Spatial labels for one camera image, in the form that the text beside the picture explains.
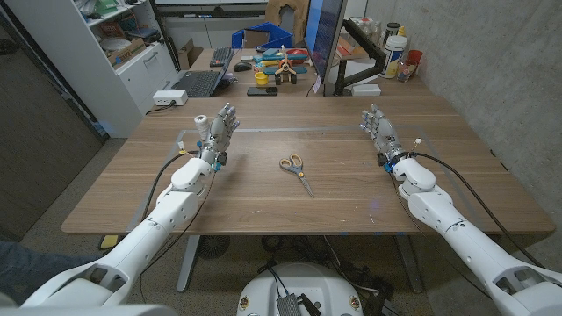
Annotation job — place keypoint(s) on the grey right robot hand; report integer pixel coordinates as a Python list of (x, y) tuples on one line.
[(384, 134)]

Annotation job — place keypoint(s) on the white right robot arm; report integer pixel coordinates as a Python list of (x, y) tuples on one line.
[(461, 237)]

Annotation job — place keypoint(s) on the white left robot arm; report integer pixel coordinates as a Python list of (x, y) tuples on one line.
[(145, 232)]

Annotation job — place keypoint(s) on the small white box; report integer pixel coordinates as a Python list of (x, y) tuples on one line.
[(365, 90)]

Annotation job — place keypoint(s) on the clear glass jar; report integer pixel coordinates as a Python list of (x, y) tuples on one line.
[(405, 71)]

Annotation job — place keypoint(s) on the white canister blue label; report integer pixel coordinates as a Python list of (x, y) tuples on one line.
[(393, 57)]

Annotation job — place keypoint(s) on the red cup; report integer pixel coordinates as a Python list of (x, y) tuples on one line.
[(415, 57)]

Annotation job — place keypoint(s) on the dark bottle black lid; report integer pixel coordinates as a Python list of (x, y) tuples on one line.
[(391, 31)]

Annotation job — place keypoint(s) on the red bowl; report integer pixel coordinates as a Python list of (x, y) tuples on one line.
[(298, 55)]

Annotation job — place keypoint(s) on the wooden toy airplane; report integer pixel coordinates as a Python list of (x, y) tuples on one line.
[(285, 68)]

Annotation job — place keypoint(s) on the large computer monitor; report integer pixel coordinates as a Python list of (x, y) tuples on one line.
[(324, 30)]

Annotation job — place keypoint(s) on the black smartphone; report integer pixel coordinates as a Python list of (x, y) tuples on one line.
[(262, 91)]

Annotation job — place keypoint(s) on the yellow cup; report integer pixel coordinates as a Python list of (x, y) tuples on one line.
[(261, 79)]

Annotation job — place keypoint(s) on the blue plastic bin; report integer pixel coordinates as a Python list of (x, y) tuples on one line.
[(278, 33)]

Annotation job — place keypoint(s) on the brown cardboard cutout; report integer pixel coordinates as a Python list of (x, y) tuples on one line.
[(298, 15)]

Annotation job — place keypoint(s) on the black computer mouse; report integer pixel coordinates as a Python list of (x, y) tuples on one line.
[(242, 66)]

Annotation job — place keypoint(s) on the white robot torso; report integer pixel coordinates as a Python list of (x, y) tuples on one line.
[(307, 281)]

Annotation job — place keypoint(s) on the black keyboard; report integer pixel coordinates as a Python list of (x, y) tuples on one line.
[(221, 57)]

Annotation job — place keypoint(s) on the black laptop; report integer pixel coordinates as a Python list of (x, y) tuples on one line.
[(199, 82)]

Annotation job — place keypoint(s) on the black round floor fan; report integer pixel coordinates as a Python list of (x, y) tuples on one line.
[(213, 246)]

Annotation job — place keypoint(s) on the open cardboard box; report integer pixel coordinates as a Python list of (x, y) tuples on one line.
[(189, 55)]

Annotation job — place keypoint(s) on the white power strip box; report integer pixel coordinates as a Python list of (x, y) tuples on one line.
[(169, 97)]

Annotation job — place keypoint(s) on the cardboard box with print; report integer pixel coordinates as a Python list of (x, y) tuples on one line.
[(127, 52)]

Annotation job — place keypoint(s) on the yellow sticky note pad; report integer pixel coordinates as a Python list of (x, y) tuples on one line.
[(109, 242)]

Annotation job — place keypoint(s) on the white shelf cabinet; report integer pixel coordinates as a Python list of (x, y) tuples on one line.
[(70, 57)]

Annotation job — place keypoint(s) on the person leg in jeans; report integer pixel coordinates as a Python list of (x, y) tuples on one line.
[(35, 267)]

